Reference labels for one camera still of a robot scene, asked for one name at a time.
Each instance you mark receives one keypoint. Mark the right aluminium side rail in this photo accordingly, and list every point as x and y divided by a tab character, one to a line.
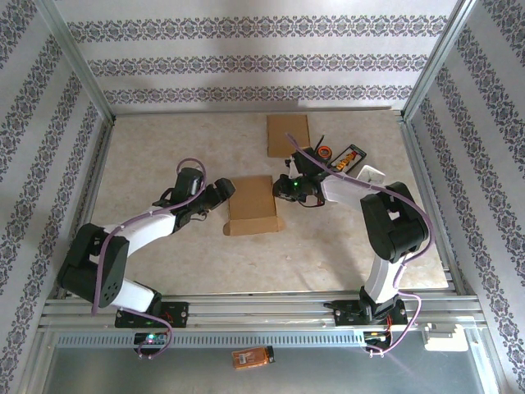
418	164

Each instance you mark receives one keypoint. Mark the right small circuit board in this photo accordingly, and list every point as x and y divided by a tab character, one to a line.
377	335

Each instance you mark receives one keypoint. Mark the aluminium rail along wall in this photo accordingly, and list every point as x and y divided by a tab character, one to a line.
205	111

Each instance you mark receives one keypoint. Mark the orange black tape measure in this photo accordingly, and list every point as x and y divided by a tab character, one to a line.
325	152

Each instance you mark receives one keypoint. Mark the white square clock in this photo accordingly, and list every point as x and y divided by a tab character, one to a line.
372	174

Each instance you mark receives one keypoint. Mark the aluminium mounting rail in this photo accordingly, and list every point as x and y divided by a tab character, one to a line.
266	312

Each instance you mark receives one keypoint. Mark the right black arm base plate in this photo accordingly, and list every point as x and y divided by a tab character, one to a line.
344	316

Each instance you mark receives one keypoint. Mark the small circuit board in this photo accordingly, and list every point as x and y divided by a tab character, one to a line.
377	335
151	339

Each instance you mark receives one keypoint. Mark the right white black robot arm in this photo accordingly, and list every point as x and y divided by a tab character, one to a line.
348	191

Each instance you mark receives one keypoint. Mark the aluminium side rail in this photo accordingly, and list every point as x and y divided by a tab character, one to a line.
106	131
418	164

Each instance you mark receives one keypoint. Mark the brown cardboard box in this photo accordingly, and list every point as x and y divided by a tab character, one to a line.
283	131
252	205

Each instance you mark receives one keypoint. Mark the aluminium frame post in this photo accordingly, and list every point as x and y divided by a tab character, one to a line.
76	57
438	57

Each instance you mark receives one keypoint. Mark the left small circuit board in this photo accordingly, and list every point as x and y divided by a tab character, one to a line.
151	339

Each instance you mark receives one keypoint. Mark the grey metal sheet panel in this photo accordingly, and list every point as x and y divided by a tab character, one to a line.
328	373

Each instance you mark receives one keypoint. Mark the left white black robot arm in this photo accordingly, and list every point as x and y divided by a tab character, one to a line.
143	230

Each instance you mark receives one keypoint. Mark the right aluminium frame post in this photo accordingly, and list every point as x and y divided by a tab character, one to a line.
438	57

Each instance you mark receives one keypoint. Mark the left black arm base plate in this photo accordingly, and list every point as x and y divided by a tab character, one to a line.
180	314

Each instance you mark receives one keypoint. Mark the left aluminium frame post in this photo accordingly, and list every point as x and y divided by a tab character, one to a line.
76	57

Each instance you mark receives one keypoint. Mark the left aluminium side rail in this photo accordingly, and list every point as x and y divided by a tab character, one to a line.
106	131

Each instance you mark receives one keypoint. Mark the orange device on rail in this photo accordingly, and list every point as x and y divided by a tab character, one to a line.
252	359

